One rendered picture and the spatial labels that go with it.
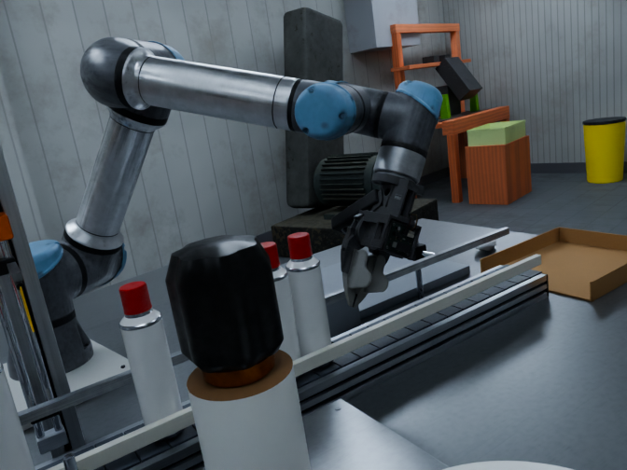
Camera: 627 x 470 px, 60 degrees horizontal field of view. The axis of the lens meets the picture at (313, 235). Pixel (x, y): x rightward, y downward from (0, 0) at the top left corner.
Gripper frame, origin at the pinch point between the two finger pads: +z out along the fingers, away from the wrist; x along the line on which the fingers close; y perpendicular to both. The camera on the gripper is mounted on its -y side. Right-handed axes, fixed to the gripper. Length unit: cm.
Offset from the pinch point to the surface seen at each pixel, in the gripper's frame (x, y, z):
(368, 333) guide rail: 1.6, 4.4, 4.3
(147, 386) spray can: -29.5, 2.4, 16.9
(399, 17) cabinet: 275, -382, -274
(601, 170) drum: 467, -236, -176
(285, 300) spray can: -13.5, 2.5, 2.6
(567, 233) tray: 70, -10, -29
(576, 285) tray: 50, 7, -14
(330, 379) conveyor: -4.2, 5.8, 11.8
